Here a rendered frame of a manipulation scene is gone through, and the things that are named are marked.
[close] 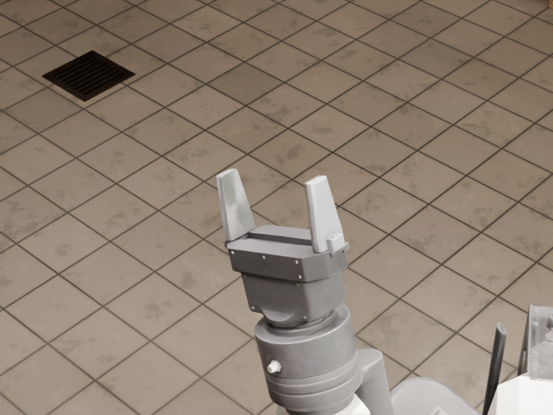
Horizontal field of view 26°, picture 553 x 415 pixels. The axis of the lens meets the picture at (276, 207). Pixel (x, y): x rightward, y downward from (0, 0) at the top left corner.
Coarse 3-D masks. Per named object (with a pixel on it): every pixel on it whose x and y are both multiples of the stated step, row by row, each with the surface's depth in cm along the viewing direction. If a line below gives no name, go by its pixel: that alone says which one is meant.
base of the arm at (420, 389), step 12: (408, 384) 128; (420, 384) 128; (432, 384) 128; (444, 384) 129; (396, 396) 127; (408, 396) 127; (420, 396) 127; (432, 396) 128; (444, 396) 128; (456, 396) 128; (396, 408) 126; (408, 408) 127; (420, 408) 127; (432, 408) 127; (444, 408) 128; (456, 408) 128; (468, 408) 128
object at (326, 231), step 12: (312, 180) 100; (324, 180) 100; (312, 192) 99; (324, 192) 100; (312, 204) 100; (324, 204) 100; (312, 216) 100; (324, 216) 100; (336, 216) 101; (312, 228) 100; (324, 228) 101; (336, 228) 102; (312, 240) 101; (324, 240) 101; (336, 240) 101
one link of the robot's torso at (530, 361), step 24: (528, 312) 142; (552, 312) 139; (504, 336) 133; (528, 336) 138; (552, 336) 138; (528, 360) 135; (552, 360) 135; (504, 384) 134; (528, 384) 132; (552, 384) 132; (504, 408) 131; (528, 408) 129; (552, 408) 129
